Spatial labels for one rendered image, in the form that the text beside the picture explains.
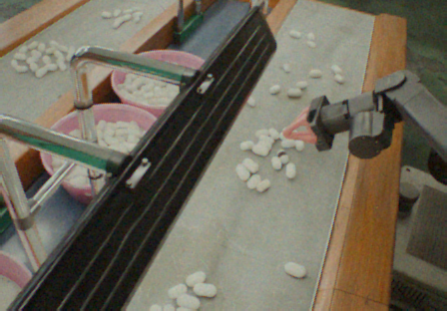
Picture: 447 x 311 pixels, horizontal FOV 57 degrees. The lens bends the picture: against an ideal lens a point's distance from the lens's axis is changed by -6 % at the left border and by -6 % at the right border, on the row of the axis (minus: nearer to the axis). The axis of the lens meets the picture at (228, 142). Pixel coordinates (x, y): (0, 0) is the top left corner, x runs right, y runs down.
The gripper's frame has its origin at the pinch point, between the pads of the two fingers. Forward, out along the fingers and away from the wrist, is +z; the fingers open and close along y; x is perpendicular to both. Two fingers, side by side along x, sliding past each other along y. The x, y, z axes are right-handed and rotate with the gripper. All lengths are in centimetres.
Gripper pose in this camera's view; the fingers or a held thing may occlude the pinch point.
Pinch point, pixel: (287, 134)
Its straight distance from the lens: 87.3
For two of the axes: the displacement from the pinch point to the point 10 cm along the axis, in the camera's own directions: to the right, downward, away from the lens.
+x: 5.3, 7.6, 3.8
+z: -7.7, 2.6, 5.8
